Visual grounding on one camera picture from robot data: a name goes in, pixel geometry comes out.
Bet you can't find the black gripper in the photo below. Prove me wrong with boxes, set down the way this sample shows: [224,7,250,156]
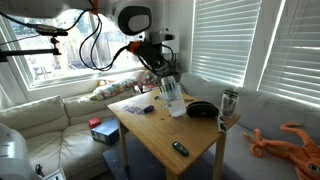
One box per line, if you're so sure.
[134,41,174,75]

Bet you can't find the clear plastic cup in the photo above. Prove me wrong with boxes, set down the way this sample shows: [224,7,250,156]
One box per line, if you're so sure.
[160,86,186,117]

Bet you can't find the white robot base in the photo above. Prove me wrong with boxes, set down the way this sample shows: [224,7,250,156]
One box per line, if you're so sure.
[0,123,32,180]

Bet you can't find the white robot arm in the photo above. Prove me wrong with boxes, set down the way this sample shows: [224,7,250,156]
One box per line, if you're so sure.
[0,0,175,77]

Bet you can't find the blue toy car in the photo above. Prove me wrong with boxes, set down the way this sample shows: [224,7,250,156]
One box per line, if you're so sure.
[143,105,154,113]

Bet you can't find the floral pillow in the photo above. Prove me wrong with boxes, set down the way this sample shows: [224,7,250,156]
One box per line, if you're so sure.
[89,77,138,101]

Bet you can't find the clear jar with plant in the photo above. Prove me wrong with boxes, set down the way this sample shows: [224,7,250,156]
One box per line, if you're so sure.
[221,89,238,118]

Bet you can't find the red box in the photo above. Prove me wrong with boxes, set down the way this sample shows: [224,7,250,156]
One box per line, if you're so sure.
[88,117,102,129]

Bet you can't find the blue box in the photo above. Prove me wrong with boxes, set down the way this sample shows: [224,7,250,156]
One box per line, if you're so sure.
[91,118,119,145]

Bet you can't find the wooden table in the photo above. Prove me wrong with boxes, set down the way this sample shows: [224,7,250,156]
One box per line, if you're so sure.
[108,90,226,180]

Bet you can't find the green toy car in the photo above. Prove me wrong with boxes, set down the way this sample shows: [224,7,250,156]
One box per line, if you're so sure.
[172,141,189,157]

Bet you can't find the grey sofa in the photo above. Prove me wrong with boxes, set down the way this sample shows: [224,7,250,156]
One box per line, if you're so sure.
[180,73,320,180]

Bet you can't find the cream leather sofa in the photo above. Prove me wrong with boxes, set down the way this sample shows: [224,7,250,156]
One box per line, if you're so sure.
[0,90,133,180]

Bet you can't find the orange plush octopus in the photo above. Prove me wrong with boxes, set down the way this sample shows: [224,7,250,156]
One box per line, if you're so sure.
[243,122,320,180]

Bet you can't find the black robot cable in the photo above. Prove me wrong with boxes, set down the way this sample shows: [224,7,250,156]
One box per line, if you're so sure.
[0,0,174,78]

